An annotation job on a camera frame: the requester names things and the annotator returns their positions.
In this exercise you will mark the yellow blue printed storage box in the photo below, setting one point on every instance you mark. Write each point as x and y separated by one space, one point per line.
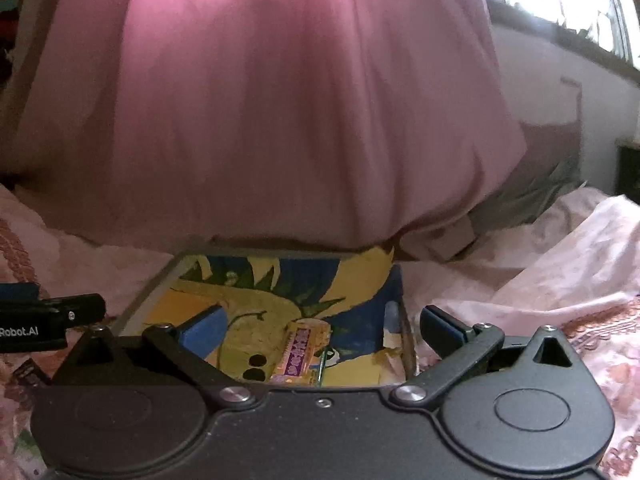
260 305

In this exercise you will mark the pink quilt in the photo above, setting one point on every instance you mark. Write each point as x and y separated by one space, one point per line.
280 110

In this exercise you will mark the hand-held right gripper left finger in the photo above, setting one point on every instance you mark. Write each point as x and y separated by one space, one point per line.
206 334

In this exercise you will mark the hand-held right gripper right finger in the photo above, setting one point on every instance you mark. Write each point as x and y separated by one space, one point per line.
442 329

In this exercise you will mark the purple label snack packet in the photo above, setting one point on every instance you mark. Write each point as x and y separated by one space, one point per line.
299 352

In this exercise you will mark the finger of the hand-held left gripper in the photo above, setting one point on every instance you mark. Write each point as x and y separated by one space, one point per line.
60 306

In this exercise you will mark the dark bedside cabinet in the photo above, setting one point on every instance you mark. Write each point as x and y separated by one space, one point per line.
630 167

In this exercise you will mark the grey pillow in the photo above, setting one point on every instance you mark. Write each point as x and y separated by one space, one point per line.
540 180

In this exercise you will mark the floral bed sheet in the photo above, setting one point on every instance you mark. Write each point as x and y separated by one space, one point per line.
550 265

